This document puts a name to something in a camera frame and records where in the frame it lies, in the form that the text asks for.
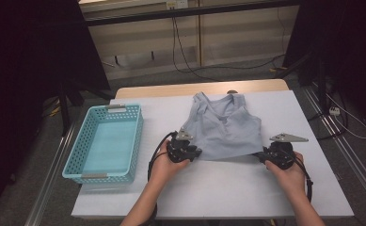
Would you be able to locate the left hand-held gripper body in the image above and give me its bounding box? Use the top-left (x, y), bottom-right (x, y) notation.
top-left (166, 127), bottom-right (200, 164)

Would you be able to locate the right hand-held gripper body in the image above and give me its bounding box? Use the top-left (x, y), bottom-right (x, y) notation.
top-left (263, 133), bottom-right (310, 170)

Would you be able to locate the light blue tank top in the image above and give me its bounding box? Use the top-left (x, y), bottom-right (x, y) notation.
top-left (181, 91), bottom-right (264, 161)

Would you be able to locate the turquoise plastic basket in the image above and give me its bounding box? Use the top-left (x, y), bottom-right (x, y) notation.
top-left (61, 104), bottom-right (145, 186)

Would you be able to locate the person's left hand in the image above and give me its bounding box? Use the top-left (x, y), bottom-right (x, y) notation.
top-left (148, 139), bottom-right (191, 191)

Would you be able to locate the person's right hand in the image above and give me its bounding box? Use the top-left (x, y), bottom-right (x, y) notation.
top-left (264, 153), bottom-right (307, 199)

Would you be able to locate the white table cover sheet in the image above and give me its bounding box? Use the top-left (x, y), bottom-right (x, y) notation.
top-left (71, 89), bottom-right (355, 219)

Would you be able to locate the light wooden table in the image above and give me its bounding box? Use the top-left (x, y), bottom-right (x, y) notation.
top-left (114, 78), bottom-right (290, 100)

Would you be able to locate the yellow floor marker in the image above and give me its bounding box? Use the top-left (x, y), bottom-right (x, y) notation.
top-left (268, 65), bottom-right (289, 73)

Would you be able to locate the black curtain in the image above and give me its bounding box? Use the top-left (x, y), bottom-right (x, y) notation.
top-left (0, 0), bottom-right (111, 218)
top-left (282, 0), bottom-right (366, 133)

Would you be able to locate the black horizontal beam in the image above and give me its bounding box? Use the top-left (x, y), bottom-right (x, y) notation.
top-left (85, 0), bottom-right (301, 27)

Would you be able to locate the right hand-held gripper black cable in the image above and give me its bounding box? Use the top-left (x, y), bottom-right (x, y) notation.
top-left (292, 153), bottom-right (313, 203)

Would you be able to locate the black floor cable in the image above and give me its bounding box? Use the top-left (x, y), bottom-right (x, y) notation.
top-left (307, 93), bottom-right (350, 141)

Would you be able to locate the aluminium floor rail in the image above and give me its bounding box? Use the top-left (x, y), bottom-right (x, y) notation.
top-left (24, 125), bottom-right (77, 226)
top-left (301, 83), bottom-right (366, 215)

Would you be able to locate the white floor cable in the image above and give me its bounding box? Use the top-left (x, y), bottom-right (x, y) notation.
top-left (325, 92), bottom-right (366, 140)

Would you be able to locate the black wall cable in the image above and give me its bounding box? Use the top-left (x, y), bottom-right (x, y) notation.
top-left (170, 15), bottom-right (226, 83)
top-left (172, 15), bottom-right (286, 73)

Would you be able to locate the yellow floor cable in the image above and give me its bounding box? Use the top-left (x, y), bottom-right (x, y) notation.
top-left (48, 98), bottom-right (62, 119)

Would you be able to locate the white wall socket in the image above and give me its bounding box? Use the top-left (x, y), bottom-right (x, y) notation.
top-left (166, 0), bottom-right (190, 9)

